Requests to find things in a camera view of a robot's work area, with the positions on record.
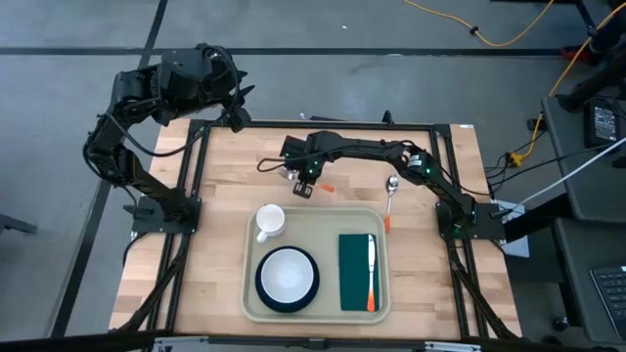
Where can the black aluminium table frame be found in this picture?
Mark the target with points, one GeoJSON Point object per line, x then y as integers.
{"type": "Point", "coordinates": [274, 125]}

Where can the white base sheet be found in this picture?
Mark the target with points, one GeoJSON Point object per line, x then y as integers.
{"type": "Point", "coordinates": [518, 247]}

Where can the dark green napkin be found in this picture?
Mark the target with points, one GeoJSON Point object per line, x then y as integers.
{"type": "Point", "coordinates": [352, 274]}

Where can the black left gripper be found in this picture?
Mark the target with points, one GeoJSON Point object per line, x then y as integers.
{"type": "Point", "coordinates": [217, 78]}

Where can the black and white bowl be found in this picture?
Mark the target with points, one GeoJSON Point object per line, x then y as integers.
{"type": "Point", "coordinates": [288, 308]}

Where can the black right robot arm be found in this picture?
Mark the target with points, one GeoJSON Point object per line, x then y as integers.
{"type": "Point", "coordinates": [440, 186]}

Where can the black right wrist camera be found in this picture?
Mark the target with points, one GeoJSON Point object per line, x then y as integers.
{"type": "Point", "coordinates": [292, 146]}

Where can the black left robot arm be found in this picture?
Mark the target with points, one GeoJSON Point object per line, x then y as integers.
{"type": "Point", "coordinates": [147, 183]}

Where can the black table clamp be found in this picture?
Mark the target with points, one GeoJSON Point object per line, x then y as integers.
{"type": "Point", "coordinates": [388, 117]}

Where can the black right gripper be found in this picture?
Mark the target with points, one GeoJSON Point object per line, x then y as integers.
{"type": "Point", "coordinates": [313, 156]}

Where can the beige plastic tray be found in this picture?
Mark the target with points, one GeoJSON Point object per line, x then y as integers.
{"type": "Point", "coordinates": [313, 234]}

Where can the white mug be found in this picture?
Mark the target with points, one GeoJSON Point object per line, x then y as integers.
{"type": "Point", "coordinates": [270, 220]}

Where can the black rig crossbar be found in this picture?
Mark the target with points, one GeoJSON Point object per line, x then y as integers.
{"type": "Point", "coordinates": [98, 342]}

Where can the grey desk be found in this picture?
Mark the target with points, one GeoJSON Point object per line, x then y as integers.
{"type": "Point", "coordinates": [572, 293]}
{"type": "Point", "coordinates": [577, 195]}

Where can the black laptop keyboard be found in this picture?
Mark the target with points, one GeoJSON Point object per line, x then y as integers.
{"type": "Point", "coordinates": [611, 298]}

